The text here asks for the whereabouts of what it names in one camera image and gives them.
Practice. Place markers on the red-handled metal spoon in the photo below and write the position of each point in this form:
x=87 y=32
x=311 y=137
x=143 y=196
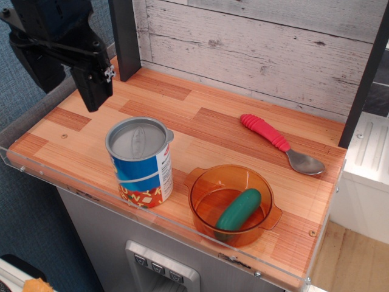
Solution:
x=299 y=162

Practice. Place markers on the orange transparent plastic pot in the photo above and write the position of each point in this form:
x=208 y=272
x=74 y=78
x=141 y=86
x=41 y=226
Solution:
x=212 y=190

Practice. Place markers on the black white object bottom left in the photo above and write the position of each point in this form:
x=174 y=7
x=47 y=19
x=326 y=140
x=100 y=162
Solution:
x=15 y=271

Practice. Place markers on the dark right upright post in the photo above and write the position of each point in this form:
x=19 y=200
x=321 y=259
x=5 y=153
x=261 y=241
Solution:
x=369 y=73

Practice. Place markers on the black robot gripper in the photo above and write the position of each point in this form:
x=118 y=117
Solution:
x=47 y=36

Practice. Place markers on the white toy sink unit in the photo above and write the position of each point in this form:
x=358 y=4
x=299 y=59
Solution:
x=360 y=202

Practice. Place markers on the dark upright post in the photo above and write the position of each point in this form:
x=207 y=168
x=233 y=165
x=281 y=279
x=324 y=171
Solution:
x=125 y=36
x=369 y=73

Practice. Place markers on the green toy cucumber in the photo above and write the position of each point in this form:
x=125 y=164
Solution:
x=237 y=213

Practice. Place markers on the silver dispenser button panel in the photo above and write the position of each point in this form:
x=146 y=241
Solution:
x=153 y=271

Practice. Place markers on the orange object bottom left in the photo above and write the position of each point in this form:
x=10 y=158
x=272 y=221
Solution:
x=36 y=285

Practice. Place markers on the clear acrylic guard rail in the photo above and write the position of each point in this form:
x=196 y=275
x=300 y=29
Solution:
x=67 y=145

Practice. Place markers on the blue soup can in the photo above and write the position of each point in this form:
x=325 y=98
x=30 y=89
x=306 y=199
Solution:
x=139 y=148

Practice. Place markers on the grey toy fridge cabinet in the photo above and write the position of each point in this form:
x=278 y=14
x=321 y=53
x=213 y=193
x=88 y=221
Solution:
x=104 y=232

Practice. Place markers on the dark left upright post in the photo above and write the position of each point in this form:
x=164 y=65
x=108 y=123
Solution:
x=125 y=36

